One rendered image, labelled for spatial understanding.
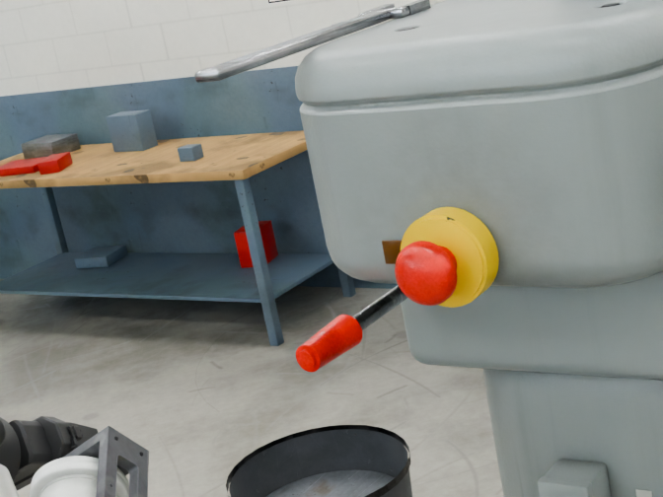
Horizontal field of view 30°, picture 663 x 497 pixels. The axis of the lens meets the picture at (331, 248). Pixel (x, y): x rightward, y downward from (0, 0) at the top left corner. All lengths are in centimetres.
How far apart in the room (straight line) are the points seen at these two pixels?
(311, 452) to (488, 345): 251
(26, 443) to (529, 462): 57
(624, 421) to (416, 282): 25
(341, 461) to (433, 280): 269
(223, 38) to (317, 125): 581
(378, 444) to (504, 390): 237
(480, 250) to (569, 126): 9
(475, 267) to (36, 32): 688
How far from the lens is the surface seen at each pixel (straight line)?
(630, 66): 72
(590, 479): 93
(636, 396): 92
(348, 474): 338
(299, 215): 660
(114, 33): 711
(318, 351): 81
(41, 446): 135
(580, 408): 94
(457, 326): 91
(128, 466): 82
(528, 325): 88
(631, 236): 74
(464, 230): 74
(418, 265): 73
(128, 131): 675
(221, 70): 77
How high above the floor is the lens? 198
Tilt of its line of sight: 16 degrees down
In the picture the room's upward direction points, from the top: 11 degrees counter-clockwise
